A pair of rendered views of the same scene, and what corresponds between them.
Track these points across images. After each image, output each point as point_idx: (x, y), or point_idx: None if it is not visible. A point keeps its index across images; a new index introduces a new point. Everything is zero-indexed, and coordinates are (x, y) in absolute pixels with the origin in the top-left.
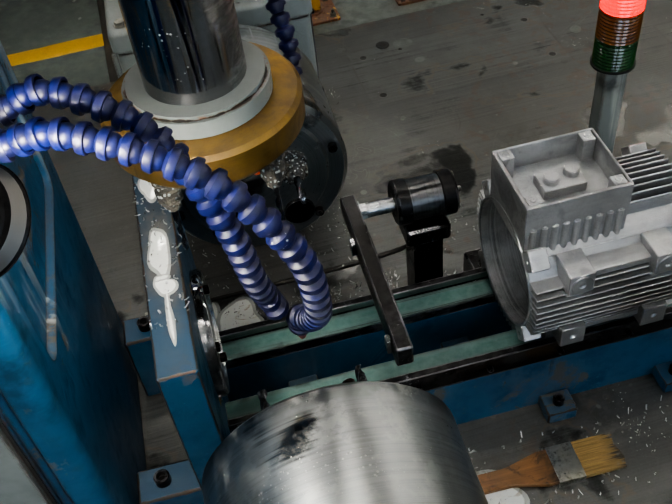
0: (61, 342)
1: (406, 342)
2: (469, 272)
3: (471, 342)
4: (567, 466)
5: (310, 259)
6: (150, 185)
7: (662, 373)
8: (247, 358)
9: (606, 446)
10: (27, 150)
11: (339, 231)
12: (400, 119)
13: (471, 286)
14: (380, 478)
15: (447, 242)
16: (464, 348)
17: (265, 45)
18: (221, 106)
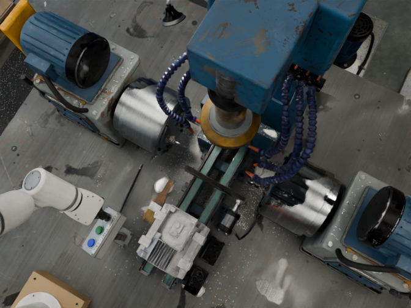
0: None
1: (186, 168)
2: (207, 223)
3: (188, 203)
4: (153, 206)
5: (156, 95)
6: (270, 133)
7: None
8: (236, 152)
9: (148, 220)
10: None
11: (276, 230)
12: (311, 300)
13: (203, 220)
14: (141, 109)
15: (241, 254)
16: (188, 200)
17: (306, 208)
18: (211, 110)
